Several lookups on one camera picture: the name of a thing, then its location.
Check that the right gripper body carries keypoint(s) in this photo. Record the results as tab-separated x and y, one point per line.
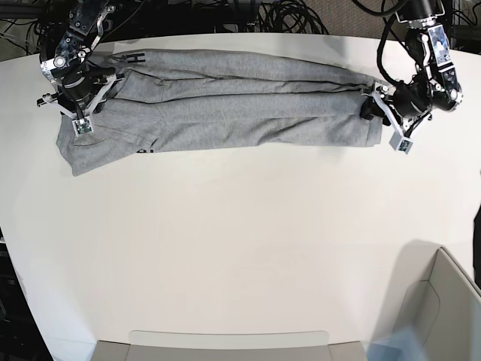
78	94

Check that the black object right edge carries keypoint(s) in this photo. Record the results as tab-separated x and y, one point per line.
477	247

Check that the grey bin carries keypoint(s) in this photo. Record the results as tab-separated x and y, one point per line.
148	345
441	315

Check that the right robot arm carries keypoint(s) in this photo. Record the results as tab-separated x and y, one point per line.
86	25

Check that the grey T-shirt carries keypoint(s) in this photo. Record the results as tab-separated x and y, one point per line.
176	100

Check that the blue cloth in bin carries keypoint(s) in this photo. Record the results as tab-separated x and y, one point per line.
400	345

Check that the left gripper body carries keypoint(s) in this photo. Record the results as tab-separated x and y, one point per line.
399	108

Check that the grey bin right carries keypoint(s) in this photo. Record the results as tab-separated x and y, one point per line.
441	315

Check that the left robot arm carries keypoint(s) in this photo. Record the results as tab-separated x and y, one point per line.
435	84

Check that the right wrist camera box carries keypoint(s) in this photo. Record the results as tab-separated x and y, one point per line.
82	126

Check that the grey bin front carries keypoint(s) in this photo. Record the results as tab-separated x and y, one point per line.
148	345

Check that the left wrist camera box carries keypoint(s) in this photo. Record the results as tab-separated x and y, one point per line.
401	143

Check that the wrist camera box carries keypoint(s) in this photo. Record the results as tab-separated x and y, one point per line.
401	143
82	126

